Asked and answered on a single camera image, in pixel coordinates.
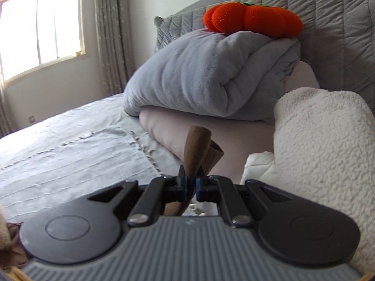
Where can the folded grey fleece blanket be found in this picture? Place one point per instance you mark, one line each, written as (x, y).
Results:
(199, 76)

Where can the pink pillow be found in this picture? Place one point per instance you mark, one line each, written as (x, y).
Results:
(167, 134)

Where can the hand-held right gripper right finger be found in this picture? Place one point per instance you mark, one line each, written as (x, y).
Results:
(199, 188)

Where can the grey patterned curtain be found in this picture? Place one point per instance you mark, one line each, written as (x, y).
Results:
(110, 35)

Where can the orange plush pumpkin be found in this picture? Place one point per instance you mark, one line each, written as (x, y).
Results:
(255, 19)

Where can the white quilted pad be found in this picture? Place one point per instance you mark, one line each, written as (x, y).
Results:
(257, 166)

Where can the window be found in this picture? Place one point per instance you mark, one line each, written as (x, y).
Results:
(41, 26)

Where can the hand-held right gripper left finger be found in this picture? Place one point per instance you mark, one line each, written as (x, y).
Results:
(184, 188)

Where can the grey quilted pillow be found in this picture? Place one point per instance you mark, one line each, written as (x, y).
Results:
(331, 35)
(178, 26)

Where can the brown fleece garment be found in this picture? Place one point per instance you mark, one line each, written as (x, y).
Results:
(194, 149)

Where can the white sherpa blanket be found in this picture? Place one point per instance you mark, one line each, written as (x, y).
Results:
(319, 140)

